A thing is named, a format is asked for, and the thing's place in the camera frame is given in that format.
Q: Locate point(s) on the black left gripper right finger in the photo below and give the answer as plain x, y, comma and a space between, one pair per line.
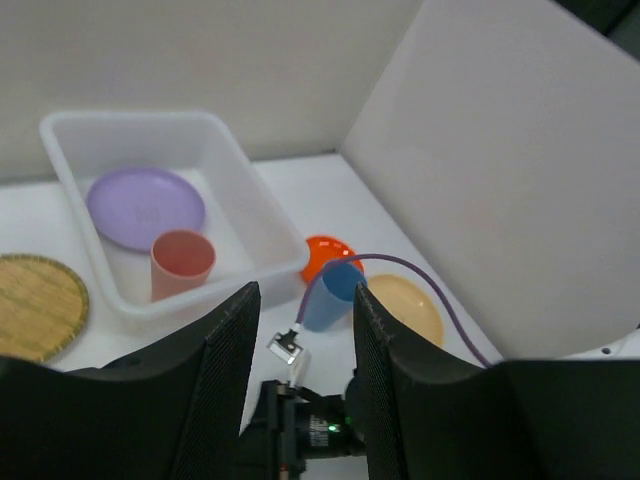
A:
429, 415

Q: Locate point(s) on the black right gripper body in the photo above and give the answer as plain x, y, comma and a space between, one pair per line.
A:
292, 425

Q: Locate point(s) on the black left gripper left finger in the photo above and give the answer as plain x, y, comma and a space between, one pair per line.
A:
171, 410

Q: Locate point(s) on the pink plastic cup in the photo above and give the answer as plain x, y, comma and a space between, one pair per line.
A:
181, 260

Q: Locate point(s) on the purple plastic plate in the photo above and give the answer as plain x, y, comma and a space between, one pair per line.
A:
133, 206

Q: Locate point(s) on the translucent white plastic bin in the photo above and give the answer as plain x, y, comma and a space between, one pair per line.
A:
253, 237

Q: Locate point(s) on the blue plastic cup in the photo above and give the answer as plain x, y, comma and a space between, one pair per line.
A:
332, 296

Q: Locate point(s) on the beige plastic plate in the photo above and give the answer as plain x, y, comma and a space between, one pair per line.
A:
410, 305

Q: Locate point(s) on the round bamboo mat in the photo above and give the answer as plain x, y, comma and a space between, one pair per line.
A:
44, 306

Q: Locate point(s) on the orange plastic plate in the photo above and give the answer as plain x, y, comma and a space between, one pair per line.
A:
322, 249

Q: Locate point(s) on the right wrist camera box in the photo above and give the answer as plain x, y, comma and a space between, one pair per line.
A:
287, 348

